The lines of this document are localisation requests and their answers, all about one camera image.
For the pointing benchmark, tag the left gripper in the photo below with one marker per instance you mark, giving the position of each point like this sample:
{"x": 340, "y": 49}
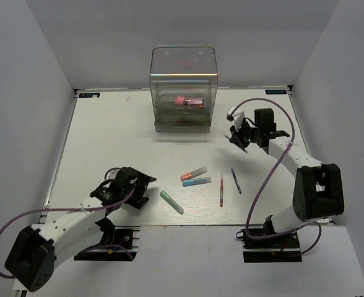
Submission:
{"x": 142, "y": 180}

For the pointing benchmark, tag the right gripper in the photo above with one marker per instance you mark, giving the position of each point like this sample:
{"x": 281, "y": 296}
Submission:
{"x": 236, "y": 135}

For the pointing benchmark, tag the blue purple pen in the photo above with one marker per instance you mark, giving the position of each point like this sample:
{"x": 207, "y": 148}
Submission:
{"x": 236, "y": 181}

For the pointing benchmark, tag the red pen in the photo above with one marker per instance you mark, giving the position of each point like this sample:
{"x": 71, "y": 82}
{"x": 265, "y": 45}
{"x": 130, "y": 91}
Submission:
{"x": 221, "y": 189}

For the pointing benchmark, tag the clear drawer organizer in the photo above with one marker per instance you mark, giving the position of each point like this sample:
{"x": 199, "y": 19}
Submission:
{"x": 183, "y": 70}

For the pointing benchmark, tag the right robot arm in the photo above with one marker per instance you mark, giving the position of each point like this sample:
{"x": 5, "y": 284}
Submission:
{"x": 317, "y": 191}

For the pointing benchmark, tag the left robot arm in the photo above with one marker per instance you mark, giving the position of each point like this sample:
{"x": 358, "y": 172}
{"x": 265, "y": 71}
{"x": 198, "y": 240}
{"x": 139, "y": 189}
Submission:
{"x": 38, "y": 251}

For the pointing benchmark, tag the green capped highlighter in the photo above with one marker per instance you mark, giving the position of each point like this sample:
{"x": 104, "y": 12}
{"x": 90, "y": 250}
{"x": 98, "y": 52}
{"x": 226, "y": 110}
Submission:
{"x": 167, "y": 198}

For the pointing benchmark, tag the orange capped highlighter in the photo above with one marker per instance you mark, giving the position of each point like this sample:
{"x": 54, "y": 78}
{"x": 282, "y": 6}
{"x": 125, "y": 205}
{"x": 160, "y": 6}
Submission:
{"x": 194, "y": 173}

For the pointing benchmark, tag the blue capped highlighter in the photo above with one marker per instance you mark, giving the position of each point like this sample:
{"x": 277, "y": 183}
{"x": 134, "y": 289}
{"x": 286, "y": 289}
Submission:
{"x": 196, "y": 181}

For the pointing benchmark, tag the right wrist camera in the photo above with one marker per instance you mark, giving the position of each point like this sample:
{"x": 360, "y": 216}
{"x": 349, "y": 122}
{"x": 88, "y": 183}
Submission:
{"x": 236, "y": 116}

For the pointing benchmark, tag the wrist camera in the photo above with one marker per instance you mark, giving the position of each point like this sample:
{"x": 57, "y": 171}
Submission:
{"x": 236, "y": 116}
{"x": 111, "y": 173}

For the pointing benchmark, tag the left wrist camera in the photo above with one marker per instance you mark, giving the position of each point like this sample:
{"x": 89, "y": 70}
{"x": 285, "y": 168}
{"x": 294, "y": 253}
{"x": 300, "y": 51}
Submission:
{"x": 111, "y": 173}

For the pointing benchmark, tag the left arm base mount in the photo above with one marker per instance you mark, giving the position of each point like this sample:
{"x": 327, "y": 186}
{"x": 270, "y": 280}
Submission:
{"x": 118, "y": 245}

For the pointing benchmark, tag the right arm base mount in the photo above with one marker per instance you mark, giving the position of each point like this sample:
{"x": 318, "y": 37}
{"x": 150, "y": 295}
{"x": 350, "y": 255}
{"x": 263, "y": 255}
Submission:
{"x": 281, "y": 249}

